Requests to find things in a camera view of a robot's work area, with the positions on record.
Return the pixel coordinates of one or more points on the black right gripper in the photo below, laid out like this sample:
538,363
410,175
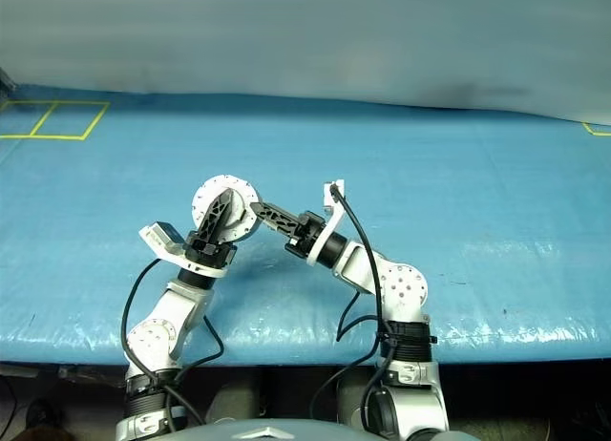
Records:
308,233

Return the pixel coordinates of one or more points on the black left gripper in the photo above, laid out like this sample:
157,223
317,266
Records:
210,255

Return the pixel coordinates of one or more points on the silver round motor housing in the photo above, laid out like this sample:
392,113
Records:
210,188

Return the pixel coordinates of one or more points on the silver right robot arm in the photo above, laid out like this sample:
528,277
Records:
406,288

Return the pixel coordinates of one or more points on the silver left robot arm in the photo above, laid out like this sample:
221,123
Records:
157,336

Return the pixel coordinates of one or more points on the grey rounded shape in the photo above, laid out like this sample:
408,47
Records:
236,405
351,393

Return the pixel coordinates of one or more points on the blue plastic table cover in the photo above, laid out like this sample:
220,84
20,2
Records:
477,197

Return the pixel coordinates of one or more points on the yellow tape double square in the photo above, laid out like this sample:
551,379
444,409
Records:
32,136

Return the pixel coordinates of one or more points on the dark crumpled padding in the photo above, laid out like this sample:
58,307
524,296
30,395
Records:
90,375

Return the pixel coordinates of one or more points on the grey robot torso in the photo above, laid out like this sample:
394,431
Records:
267,434

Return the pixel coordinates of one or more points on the grey metal rod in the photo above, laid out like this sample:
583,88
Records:
6,80

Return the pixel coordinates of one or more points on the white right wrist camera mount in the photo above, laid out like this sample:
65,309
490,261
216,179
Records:
331,202

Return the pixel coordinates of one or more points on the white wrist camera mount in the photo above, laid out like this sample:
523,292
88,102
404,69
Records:
164,253
331,202

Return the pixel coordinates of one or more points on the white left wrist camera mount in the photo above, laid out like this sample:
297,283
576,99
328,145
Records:
164,253

